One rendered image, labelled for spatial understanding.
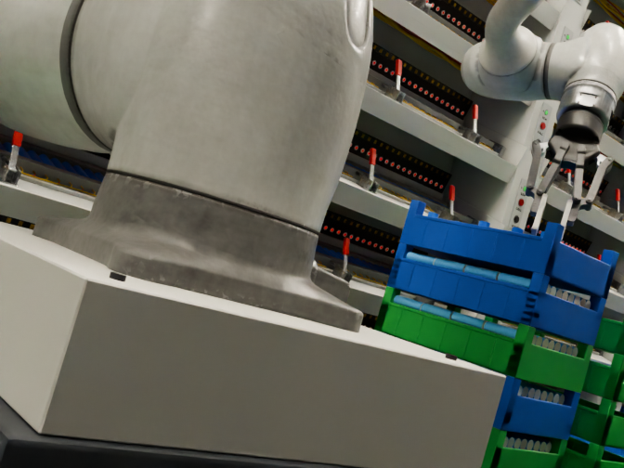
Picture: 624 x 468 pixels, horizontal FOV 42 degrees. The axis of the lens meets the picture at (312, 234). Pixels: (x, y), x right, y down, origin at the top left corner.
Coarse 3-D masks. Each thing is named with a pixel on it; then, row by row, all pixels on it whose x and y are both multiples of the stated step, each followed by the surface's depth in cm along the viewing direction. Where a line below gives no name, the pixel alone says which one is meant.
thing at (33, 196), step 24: (0, 144) 127; (24, 144) 133; (48, 144) 137; (0, 168) 119; (24, 168) 125; (48, 168) 127; (72, 168) 135; (96, 168) 141; (0, 192) 116; (24, 192) 118; (48, 192) 123; (72, 192) 128; (96, 192) 133; (24, 216) 120; (72, 216) 124
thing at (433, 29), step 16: (384, 0) 158; (400, 0) 160; (416, 0) 167; (432, 0) 189; (448, 0) 192; (384, 16) 175; (400, 16) 162; (416, 16) 164; (432, 16) 176; (448, 16) 194; (464, 16) 197; (416, 32) 166; (432, 32) 168; (448, 32) 170; (464, 32) 199; (480, 32) 202; (432, 48) 186; (448, 48) 172; (464, 48) 175
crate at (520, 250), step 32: (416, 224) 141; (448, 224) 136; (448, 256) 142; (480, 256) 130; (512, 256) 126; (544, 256) 122; (576, 256) 126; (608, 256) 134; (576, 288) 129; (608, 288) 134
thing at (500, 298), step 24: (408, 264) 141; (408, 288) 139; (432, 288) 135; (456, 288) 132; (480, 288) 128; (504, 288) 125; (528, 288) 122; (480, 312) 131; (504, 312) 124; (528, 312) 121; (552, 312) 124; (576, 312) 128; (600, 312) 133; (576, 336) 130
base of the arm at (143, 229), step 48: (144, 192) 50; (96, 240) 50; (144, 240) 48; (192, 240) 49; (240, 240) 49; (288, 240) 52; (192, 288) 47; (240, 288) 49; (288, 288) 51; (336, 288) 62
